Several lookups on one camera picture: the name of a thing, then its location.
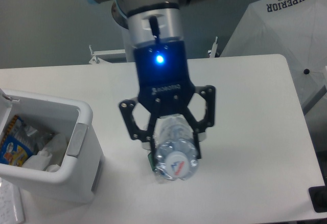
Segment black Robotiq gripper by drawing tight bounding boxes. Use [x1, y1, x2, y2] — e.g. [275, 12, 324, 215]
[119, 41, 216, 162]

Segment crushed clear blue bottle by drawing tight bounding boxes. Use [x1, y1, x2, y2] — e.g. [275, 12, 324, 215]
[155, 116, 198, 181]

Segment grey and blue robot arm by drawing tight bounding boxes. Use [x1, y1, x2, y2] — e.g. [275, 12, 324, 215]
[88, 0, 216, 159]

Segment white trash can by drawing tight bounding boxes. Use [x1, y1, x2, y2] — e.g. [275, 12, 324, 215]
[1, 89, 104, 203]

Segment clear bottle with green label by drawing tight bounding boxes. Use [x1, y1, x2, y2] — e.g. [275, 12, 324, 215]
[147, 152, 168, 184]

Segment white crumpled tissue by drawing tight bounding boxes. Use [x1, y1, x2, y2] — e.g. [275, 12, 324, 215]
[22, 133, 67, 171]

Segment silver crumpled wrapper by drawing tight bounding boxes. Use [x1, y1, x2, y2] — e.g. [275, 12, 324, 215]
[13, 122, 55, 153]

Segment white Superior umbrella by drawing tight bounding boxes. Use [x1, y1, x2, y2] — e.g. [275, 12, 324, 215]
[221, 0, 326, 103]

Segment blue snack bag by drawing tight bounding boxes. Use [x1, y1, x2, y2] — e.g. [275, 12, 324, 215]
[1, 115, 34, 167]

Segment black device at table edge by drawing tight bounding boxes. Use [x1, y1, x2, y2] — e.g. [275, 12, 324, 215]
[309, 186, 326, 213]

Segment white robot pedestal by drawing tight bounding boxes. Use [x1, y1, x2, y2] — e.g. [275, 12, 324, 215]
[88, 0, 136, 65]

